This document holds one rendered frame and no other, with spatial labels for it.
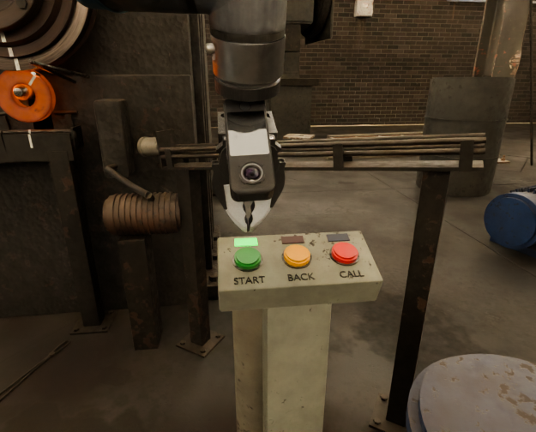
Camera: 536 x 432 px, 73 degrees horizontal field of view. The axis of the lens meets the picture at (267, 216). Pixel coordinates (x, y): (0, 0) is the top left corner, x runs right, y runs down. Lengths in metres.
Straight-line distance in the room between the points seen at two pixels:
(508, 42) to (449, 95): 1.70
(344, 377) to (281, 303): 0.72
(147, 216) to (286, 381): 0.66
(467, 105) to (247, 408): 2.66
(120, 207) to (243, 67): 0.82
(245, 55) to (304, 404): 0.55
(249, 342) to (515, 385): 0.45
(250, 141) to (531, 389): 0.54
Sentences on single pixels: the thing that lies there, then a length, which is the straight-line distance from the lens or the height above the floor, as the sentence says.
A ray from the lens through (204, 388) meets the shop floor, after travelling 1.21.
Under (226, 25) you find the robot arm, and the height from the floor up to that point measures 0.90.
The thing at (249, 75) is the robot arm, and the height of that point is 0.86.
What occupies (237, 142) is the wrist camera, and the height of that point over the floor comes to 0.79.
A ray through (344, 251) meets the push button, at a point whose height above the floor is 0.61.
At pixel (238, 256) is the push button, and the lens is 0.54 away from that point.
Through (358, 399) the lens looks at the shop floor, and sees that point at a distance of 1.20.
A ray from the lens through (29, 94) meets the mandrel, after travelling 1.32.
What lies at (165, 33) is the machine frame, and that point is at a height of 1.00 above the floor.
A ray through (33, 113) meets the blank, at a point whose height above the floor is 0.76.
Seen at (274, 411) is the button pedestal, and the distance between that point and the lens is 0.70.
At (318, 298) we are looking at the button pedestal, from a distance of 0.56.
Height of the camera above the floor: 0.85
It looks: 20 degrees down
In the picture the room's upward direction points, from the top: straight up
